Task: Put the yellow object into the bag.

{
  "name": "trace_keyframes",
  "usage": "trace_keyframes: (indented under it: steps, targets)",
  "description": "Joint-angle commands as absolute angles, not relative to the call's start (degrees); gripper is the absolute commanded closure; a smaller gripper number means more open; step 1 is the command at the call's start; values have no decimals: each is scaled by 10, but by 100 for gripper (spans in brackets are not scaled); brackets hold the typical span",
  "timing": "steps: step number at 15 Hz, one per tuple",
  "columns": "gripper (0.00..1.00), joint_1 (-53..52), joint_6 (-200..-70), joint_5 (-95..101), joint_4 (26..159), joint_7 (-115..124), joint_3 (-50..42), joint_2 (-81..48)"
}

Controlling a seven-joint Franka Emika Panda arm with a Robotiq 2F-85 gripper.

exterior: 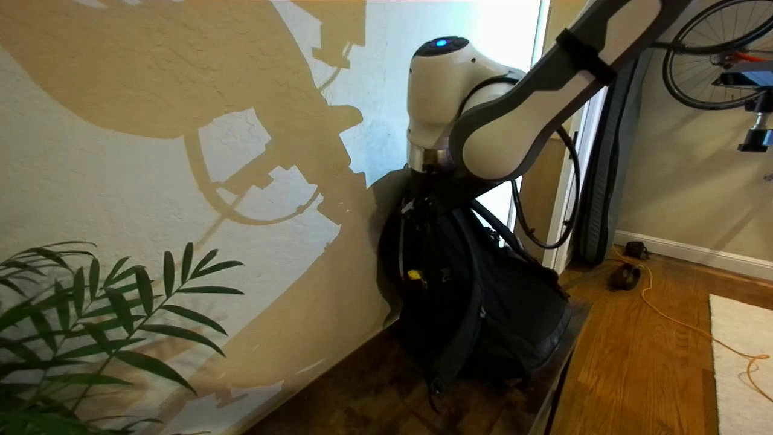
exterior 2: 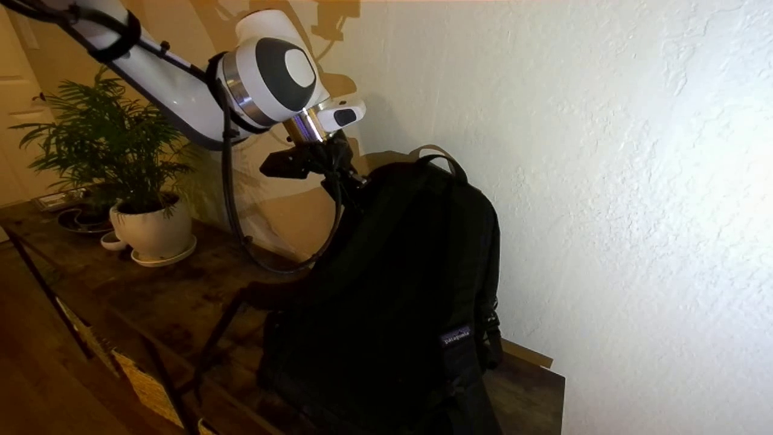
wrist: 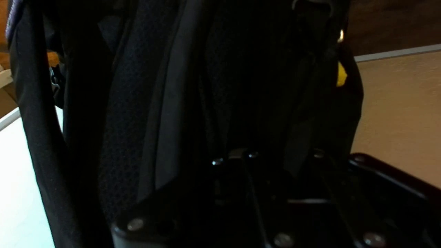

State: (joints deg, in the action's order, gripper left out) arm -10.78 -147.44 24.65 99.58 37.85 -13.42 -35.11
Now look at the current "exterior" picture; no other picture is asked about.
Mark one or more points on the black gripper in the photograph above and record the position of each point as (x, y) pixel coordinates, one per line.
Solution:
(438, 187)

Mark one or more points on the black backpack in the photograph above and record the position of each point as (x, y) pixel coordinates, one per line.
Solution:
(484, 299)

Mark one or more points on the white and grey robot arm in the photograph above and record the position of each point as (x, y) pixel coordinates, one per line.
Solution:
(498, 106)

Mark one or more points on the tall black bag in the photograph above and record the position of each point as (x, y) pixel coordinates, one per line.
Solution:
(605, 185)

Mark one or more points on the dark shoe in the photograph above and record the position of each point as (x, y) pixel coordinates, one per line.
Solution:
(637, 249)
(624, 277)

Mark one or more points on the bicycle wheel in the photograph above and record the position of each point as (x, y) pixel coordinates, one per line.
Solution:
(685, 50)

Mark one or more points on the blue and black bike stand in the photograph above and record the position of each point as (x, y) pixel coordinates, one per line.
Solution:
(753, 81)

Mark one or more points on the white rug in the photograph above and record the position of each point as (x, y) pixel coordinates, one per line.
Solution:
(746, 371)

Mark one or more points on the green palm houseplant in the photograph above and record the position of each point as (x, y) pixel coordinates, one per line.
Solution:
(89, 322)

